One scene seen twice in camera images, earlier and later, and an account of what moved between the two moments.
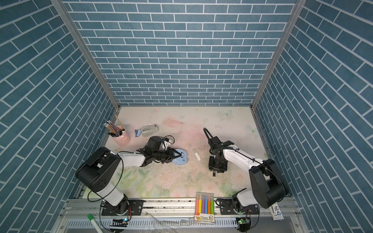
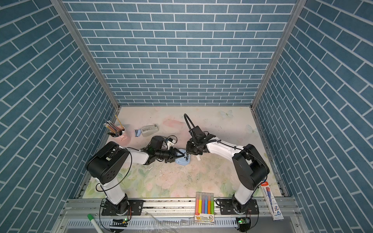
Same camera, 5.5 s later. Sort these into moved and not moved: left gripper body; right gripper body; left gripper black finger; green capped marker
Moved: right gripper body
Not moved: green capped marker; left gripper body; left gripper black finger
